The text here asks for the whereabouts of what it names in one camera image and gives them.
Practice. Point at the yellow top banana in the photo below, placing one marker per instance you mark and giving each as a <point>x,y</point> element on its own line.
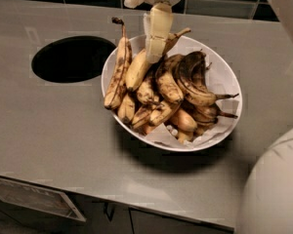
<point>140,66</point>

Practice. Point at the yellow banana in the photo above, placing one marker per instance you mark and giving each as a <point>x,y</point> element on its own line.
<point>183,121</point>
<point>140,66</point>

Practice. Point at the white oval bowl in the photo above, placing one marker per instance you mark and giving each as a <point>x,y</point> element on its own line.
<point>198,78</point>

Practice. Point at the dark brown curved banana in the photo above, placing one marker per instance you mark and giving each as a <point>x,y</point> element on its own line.
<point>197,95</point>

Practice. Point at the long spotted left banana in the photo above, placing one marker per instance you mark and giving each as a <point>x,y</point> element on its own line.
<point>116,88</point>

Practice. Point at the spotted middle banana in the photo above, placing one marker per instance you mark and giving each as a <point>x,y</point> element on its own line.
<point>165,82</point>

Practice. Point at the small spotted inner banana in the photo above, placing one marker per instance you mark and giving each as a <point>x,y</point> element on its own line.
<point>145,93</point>

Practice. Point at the small lower left banana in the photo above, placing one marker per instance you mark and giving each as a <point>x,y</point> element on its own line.
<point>126,110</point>

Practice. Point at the spotted lower centre banana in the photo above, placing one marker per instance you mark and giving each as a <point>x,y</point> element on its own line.
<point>154,115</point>

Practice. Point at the yellow bottom banana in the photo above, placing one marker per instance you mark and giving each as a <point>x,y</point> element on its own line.
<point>183,121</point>

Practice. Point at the dark lower right banana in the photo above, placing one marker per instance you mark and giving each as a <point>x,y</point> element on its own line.
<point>206,115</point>

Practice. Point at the round black counter hole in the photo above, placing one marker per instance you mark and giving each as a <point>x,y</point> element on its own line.
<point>72,59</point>

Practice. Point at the framed sign on cabinet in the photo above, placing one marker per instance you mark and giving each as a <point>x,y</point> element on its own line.
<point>38,198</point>

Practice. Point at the black cabinet handle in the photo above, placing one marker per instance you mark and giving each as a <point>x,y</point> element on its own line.
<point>109,210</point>

